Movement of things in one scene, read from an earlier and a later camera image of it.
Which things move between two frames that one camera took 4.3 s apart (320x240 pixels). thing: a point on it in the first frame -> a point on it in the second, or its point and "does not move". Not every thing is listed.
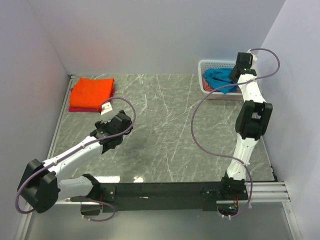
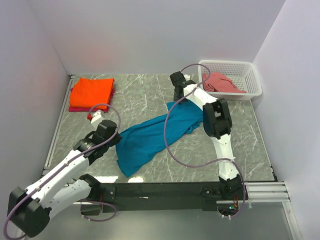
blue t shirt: x=217 y=77 -> x=140 y=141
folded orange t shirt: x=91 y=93 does not move
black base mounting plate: x=128 y=197 does not move
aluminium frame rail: x=267 y=192 does not move
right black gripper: x=230 y=74 -> x=175 y=97
